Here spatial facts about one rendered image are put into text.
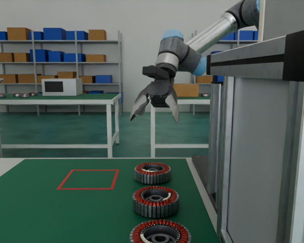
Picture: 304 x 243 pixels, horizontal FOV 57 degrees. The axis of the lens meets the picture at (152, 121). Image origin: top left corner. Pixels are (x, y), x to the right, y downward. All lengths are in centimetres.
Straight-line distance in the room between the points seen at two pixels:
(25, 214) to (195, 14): 714
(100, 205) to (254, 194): 42
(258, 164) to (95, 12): 734
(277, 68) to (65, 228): 52
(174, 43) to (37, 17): 714
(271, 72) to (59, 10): 760
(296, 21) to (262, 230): 34
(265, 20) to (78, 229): 60
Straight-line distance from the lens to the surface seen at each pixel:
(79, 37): 707
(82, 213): 71
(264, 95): 40
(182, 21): 753
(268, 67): 36
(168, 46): 96
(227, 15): 130
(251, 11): 125
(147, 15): 751
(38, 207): 77
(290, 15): 58
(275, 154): 37
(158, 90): 87
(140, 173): 84
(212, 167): 73
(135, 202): 68
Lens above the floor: 108
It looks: 10 degrees down
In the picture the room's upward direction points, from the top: straight up
